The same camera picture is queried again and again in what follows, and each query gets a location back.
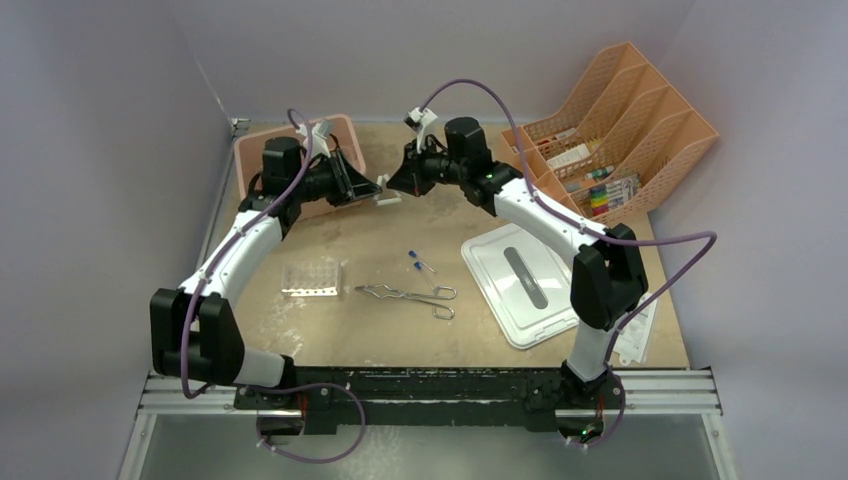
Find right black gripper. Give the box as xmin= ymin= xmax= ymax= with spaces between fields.
xmin=389 ymin=137 xmax=468 ymax=199

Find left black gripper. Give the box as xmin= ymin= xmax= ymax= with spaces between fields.
xmin=291 ymin=150 xmax=381 ymax=209

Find orange mesh file organizer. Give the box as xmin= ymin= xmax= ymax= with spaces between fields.
xmin=494 ymin=43 xmax=719 ymax=225

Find clear well plate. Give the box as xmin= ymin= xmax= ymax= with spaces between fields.
xmin=281 ymin=259 xmax=342 ymax=297

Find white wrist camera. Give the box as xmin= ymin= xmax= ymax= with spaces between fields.
xmin=296 ymin=119 xmax=332 ymax=159
xmin=404 ymin=107 xmax=438 ymax=153

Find set of coloured markers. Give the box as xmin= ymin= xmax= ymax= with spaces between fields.
xmin=588 ymin=174 xmax=641 ymax=216

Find aluminium rail frame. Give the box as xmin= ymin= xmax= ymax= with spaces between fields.
xmin=119 ymin=119 xmax=740 ymax=480

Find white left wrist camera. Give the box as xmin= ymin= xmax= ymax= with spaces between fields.
xmin=296 ymin=119 xmax=332 ymax=159

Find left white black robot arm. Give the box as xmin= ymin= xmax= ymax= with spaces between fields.
xmin=150 ymin=136 xmax=382 ymax=409

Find white plastic bin lid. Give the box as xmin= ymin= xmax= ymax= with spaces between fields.
xmin=461 ymin=224 xmax=579 ymax=350

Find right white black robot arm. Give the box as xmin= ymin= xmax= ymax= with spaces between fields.
xmin=387 ymin=109 xmax=648 ymax=407

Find pink plastic bin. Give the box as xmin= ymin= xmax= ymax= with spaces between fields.
xmin=234 ymin=114 xmax=382 ymax=220

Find metal crucible tongs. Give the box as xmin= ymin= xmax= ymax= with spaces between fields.
xmin=354 ymin=284 xmax=457 ymax=320

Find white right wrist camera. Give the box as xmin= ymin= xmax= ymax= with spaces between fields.
xmin=404 ymin=107 xmax=438 ymax=153

